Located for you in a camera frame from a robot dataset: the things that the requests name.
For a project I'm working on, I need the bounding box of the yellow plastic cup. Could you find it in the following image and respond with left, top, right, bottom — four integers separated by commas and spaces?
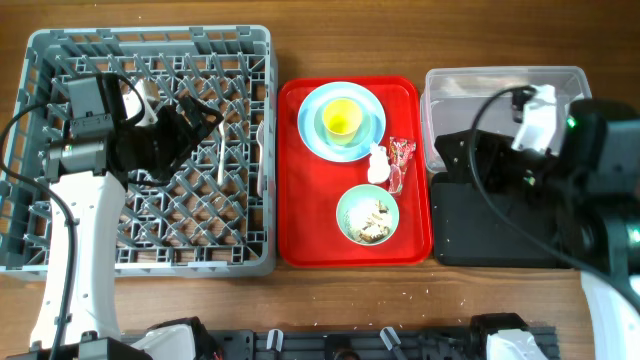
322, 98, 363, 145

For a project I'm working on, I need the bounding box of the white tissue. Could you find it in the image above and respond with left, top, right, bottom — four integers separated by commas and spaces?
367, 143, 391, 184

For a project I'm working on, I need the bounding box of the red snack wrapper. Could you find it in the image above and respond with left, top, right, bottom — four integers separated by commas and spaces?
388, 137, 416, 196

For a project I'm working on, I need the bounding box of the red plastic tray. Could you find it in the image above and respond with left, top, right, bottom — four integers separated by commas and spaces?
276, 76, 433, 268

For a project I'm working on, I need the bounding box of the clear plastic bin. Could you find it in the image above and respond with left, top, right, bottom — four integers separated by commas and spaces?
420, 66, 592, 173

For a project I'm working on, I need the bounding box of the white plastic spoon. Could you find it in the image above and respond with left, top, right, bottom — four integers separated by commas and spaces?
217, 120, 226, 187

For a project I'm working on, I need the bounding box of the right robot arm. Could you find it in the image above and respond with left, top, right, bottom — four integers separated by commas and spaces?
430, 93, 639, 359

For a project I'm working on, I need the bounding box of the light blue plate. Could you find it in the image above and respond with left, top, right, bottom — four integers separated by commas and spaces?
297, 81, 386, 163

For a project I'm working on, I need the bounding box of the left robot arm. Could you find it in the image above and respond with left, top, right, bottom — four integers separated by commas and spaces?
30, 74, 224, 352

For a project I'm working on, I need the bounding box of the food scraps and rice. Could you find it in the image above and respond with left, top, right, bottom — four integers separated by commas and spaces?
344, 198, 393, 244

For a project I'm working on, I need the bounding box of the grey dishwasher rack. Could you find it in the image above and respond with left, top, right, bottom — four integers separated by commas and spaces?
1, 25, 277, 280

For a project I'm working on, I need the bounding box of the black waste tray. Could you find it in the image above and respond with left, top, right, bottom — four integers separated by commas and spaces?
430, 173, 568, 269

